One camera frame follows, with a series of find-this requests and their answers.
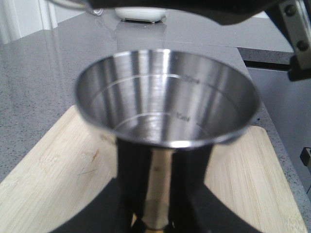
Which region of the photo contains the glass beaker with liquid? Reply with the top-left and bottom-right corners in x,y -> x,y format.
50,0 -> 93,11

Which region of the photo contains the steel double jigger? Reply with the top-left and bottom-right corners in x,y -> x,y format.
75,49 -> 260,233

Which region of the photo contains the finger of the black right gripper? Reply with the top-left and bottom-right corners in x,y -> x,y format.
87,0 -> 277,25

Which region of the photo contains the wooden cutting board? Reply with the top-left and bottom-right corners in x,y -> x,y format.
0,106 -> 307,233

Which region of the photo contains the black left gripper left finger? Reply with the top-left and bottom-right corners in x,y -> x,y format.
52,178 -> 132,233

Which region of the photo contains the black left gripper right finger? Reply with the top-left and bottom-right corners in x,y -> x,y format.
170,185 -> 260,233

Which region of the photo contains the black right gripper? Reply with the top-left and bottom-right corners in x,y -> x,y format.
266,0 -> 311,82

